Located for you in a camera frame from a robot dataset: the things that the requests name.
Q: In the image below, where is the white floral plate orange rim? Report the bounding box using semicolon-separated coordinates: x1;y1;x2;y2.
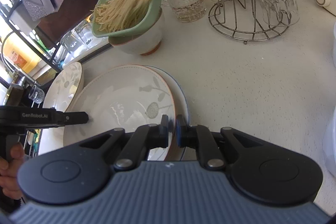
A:
63;65;175;146

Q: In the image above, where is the person's left hand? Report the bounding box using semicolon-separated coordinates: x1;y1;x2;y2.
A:
0;143;25;200

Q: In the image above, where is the white floral plate leaning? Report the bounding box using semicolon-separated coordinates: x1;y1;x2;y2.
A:
43;62;84;112

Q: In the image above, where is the white plate blue rim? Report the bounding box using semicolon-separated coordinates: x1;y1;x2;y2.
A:
146;65;190;161

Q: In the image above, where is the small stemmed glass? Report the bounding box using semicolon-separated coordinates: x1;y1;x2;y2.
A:
29;85;45;108

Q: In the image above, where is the white bowl brown base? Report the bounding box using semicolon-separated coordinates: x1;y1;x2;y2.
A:
108;9;165;56

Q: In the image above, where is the black dish drying rack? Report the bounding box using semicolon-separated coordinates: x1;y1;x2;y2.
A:
0;0;127;72

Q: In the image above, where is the dry noodle bundle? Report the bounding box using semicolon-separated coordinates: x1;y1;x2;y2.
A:
93;0;152;36

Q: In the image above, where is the green square bowl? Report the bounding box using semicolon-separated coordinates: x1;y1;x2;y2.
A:
92;0;162;38

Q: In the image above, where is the round wire glass rack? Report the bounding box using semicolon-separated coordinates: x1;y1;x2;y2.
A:
208;0;289;44

